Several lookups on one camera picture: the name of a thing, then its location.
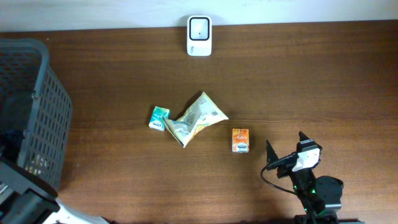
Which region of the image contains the orange tissue pack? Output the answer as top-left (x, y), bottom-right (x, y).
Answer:
top-left (231, 128), bottom-right (249, 153)

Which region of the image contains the yellow snack bag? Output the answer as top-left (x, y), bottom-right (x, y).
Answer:
top-left (164, 92), bottom-right (228, 148)

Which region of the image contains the green tissue pack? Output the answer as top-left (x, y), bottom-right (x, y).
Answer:
top-left (149, 106), bottom-right (170, 131)

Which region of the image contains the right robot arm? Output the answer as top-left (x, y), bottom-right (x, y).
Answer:
top-left (261, 132), bottom-right (344, 224)

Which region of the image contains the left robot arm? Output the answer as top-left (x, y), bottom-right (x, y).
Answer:
top-left (1, 130), bottom-right (111, 224)

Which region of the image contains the white barcode scanner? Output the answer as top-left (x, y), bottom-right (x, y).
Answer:
top-left (187, 15), bottom-right (213, 57)

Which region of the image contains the grey plastic basket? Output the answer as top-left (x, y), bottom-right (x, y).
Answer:
top-left (1, 39), bottom-right (73, 190)

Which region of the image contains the right black cable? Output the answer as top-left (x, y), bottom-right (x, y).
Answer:
top-left (260, 152), bottom-right (299, 196)

